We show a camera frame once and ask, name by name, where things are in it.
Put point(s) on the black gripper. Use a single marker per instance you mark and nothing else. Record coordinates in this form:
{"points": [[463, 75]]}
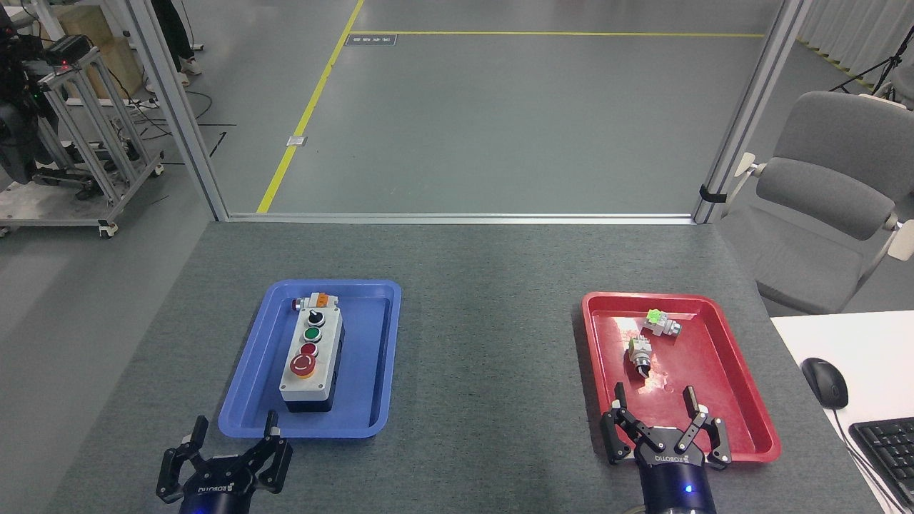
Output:
{"points": [[218, 492], [675, 478]]}

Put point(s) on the grey four-button control box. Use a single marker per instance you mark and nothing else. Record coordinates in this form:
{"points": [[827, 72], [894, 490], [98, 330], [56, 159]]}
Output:
{"points": [[321, 357]]}

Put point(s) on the red plastic tray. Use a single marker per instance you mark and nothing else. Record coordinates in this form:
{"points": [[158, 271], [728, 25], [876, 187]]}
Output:
{"points": [[714, 371]]}

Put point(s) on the black computer mouse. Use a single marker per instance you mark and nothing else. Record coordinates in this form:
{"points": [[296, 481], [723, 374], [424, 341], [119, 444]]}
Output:
{"points": [[825, 382]]}

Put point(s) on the blue plastic tray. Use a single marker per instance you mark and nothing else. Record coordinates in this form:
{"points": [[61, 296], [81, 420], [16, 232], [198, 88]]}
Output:
{"points": [[364, 357]]}

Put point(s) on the white desk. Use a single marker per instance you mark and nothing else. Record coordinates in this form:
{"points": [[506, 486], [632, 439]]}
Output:
{"points": [[857, 343]]}

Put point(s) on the black keyboard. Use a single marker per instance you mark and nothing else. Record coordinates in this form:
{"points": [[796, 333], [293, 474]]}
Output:
{"points": [[889, 450]]}

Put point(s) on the grey office chair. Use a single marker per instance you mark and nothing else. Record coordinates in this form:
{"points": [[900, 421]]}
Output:
{"points": [[821, 193]]}

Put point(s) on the silver aluminium crossbar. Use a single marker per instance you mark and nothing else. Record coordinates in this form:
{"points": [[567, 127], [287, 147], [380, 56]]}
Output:
{"points": [[464, 218]]}

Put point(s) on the silver floor socket plate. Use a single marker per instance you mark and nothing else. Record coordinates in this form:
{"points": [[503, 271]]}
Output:
{"points": [[297, 140]]}

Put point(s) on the black machine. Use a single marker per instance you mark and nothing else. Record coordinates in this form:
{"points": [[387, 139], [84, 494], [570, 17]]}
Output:
{"points": [[18, 135]]}

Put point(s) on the brown wooden crate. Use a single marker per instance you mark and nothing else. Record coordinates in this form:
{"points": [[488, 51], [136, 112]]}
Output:
{"points": [[118, 61]]}

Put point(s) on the black tripod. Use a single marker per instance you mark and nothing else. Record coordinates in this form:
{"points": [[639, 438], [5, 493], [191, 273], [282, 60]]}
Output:
{"points": [[882, 68]]}

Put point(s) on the person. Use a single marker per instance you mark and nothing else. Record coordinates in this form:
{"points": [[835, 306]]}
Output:
{"points": [[175, 36]]}

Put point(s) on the dark floor label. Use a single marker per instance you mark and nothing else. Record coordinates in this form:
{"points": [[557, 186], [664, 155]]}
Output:
{"points": [[370, 40]]}

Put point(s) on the white curtain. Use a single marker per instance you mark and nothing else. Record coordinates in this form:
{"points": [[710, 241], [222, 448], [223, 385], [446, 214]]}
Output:
{"points": [[857, 28]]}

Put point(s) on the black knob selector switch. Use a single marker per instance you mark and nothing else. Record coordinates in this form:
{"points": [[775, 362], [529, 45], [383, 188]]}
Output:
{"points": [[639, 351]]}

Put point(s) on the green push button switch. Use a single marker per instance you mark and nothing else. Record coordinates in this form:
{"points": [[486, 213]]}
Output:
{"points": [[660, 325]]}

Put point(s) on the white orange push button switch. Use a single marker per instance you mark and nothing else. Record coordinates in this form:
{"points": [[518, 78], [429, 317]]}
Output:
{"points": [[314, 300]]}

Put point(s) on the black post clip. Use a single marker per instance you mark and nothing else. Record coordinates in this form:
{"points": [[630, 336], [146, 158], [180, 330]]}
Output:
{"points": [[711, 194]]}

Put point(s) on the aluminium frame cart on wheels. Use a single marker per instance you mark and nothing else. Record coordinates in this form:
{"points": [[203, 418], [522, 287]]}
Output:
{"points": [[107, 171]]}

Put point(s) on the silver aluminium post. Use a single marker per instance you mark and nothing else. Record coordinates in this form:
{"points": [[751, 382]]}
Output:
{"points": [[753, 107], [175, 107]]}

